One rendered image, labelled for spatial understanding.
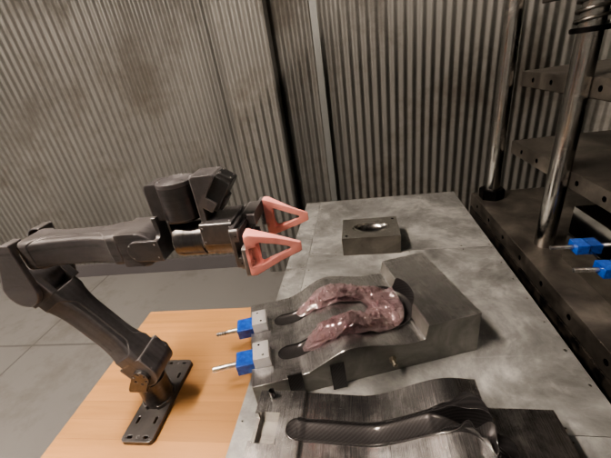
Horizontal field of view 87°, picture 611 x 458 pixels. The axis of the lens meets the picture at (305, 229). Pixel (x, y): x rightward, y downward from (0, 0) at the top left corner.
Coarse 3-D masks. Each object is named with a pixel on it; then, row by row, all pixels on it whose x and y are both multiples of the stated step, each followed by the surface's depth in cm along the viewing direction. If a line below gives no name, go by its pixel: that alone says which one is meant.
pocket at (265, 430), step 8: (256, 416) 58; (264, 416) 58; (272, 416) 57; (256, 424) 57; (264, 424) 58; (272, 424) 58; (256, 432) 56; (264, 432) 57; (272, 432) 56; (256, 440) 55; (264, 440) 55; (272, 440) 55
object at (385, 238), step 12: (348, 228) 118; (360, 228) 120; (372, 228) 120; (384, 228) 117; (396, 228) 113; (348, 240) 112; (360, 240) 111; (372, 240) 111; (384, 240) 110; (396, 240) 109; (348, 252) 114; (360, 252) 114; (372, 252) 113; (384, 252) 112; (396, 252) 112
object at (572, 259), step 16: (576, 208) 90; (592, 208) 89; (576, 224) 91; (592, 224) 85; (608, 224) 81; (592, 240) 85; (608, 240) 79; (576, 256) 92; (592, 256) 85; (608, 256) 80; (592, 272) 86; (608, 288) 80
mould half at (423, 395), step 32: (416, 384) 54; (448, 384) 52; (288, 416) 56; (320, 416) 55; (352, 416) 55; (384, 416) 53; (512, 416) 53; (544, 416) 52; (256, 448) 52; (288, 448) 51; (320, 448) 51; (352, 448) 50; (384, 448) 49; (416, 448) 46; (448, 448) 44; (480, 448) 43; (544, 448) 49
